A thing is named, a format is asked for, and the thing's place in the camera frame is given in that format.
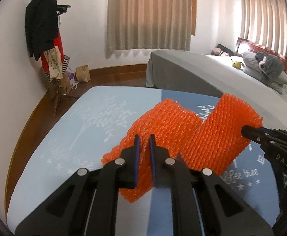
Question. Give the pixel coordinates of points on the red garment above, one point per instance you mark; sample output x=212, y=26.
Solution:
x=56, y=41

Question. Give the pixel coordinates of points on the brown paper bag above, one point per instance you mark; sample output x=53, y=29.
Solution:
x=82, y=73

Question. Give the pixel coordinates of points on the purple item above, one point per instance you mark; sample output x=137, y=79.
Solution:
x=71, y=78

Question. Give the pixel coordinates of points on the yellow plush toy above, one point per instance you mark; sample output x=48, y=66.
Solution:
x=237, y=64

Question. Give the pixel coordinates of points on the orange foam net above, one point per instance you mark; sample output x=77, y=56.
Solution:
x=219, y=132
x=158, y=123

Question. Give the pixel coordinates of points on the black-white striped bag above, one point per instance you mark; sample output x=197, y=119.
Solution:
x=66, y=62

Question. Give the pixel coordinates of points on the black coat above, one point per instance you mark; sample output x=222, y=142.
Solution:
x=40, y=22

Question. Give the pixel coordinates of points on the blue printed tablecloth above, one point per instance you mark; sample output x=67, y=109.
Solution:
x=60, y=140

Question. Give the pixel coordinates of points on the beige curtain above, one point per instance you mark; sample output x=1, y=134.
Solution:
x=148, y=17
x=268, y=22

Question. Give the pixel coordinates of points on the red-brown wooden headboard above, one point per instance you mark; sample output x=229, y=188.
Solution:
x=246, y=45

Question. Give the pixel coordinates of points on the wooden window frame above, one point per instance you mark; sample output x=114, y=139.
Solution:
x=194, y=9

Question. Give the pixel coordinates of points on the black pillow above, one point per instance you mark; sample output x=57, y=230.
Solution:
x=227, y=48

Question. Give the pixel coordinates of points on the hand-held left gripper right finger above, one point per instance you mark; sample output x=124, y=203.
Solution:
x=152, y=162

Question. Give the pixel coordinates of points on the grey bed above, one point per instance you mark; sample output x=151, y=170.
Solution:
x=195, y=71

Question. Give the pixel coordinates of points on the beige printed tote bag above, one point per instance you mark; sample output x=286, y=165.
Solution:
x=53, y=64

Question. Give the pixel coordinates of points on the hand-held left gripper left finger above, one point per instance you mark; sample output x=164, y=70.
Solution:
x=136, y=162

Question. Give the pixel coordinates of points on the grey folded quilt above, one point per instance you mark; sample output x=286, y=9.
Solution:
x=250, y=64

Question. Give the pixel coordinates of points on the coat rack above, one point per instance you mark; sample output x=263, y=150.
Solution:
x=57, y=95

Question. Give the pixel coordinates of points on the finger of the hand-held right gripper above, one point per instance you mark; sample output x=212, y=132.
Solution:
x=268, y=132
x=249, y=131

